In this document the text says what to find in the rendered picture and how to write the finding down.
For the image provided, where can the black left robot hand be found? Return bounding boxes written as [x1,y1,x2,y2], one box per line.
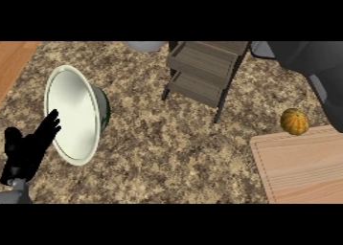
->
[0,108,63,187]

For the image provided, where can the pale wooden cutting board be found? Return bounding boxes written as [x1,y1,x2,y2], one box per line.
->
[249,124,343,205]

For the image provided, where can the orange-yellow sweet potato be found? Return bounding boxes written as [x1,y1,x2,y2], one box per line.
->
[280,107,311,136]

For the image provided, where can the white bowl with green outside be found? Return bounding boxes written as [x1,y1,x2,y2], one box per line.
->
[44,64,113,167]

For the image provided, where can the grey object with dark rim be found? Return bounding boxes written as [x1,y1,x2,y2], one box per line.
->
[250,41,278,60]

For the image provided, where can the pale grey rounded object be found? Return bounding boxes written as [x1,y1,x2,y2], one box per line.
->
[126,41,168,54]

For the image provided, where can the wooden tiered basket, dark frame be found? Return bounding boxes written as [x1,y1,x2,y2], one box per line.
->
[160,41,253,124]

